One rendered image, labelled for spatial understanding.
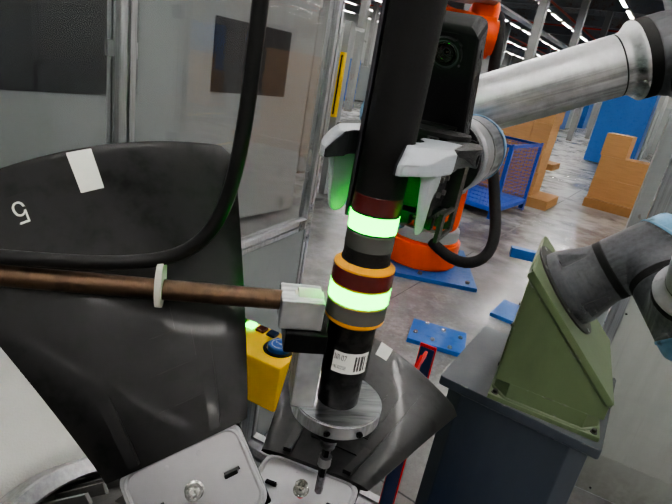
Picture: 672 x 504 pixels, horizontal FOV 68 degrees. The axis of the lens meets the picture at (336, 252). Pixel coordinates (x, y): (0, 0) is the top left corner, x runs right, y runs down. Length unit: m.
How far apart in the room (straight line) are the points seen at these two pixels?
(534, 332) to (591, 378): 0.12
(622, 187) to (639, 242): 8.53
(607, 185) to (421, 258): 5.78
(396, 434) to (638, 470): 2.06
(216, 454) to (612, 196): 9.33
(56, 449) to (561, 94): 0.68
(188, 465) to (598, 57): 0.61
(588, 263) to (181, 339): 0.81
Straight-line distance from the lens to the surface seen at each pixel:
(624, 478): 2.58
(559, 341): 0.98
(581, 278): 1.03
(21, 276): 0.37
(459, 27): 0.39
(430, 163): 0.30
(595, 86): 0.71
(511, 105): 0.69
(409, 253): 4.29
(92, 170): 0.41
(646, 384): 2.36
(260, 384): 0.89
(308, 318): 0.35
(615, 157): 9.53
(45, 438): 0.59
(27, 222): 0.40
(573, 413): 1.05
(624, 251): 1.03
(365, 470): 0.50
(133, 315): 0.38
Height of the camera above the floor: 1.55
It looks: 20 degrees down
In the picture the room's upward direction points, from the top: 10 degrees clockwise
